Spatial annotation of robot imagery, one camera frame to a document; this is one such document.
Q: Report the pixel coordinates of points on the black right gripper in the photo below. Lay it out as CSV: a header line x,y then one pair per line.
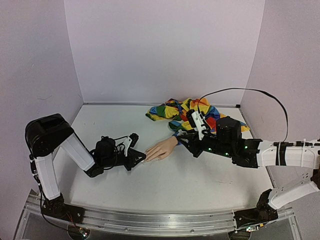
x,y
195,144

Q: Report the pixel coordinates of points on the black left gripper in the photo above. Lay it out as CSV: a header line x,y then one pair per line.
x,y
133,155

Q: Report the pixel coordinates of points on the clear nail polish bottle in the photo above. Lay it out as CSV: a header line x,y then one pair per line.
x,y
180,132

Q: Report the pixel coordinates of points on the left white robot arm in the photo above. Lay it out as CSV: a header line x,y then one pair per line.
x,y
45,135

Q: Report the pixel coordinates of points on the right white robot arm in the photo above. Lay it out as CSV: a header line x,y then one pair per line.
x,y
305,154

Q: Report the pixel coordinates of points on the mannequin hand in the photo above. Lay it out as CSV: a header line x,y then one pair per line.
x,y
161,150

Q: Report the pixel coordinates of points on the colourful rainbow jacket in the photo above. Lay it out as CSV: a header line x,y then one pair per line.
x,y
176,111

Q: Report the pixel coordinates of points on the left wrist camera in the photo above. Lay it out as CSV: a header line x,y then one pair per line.
x,y
129,142

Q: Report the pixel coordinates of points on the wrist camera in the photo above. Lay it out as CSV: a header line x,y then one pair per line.
x,y
129,142
198,122

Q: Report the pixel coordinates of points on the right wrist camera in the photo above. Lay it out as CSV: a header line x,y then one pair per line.
x,y
198,122

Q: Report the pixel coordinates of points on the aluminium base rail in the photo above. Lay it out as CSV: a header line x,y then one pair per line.
x,y
111,224

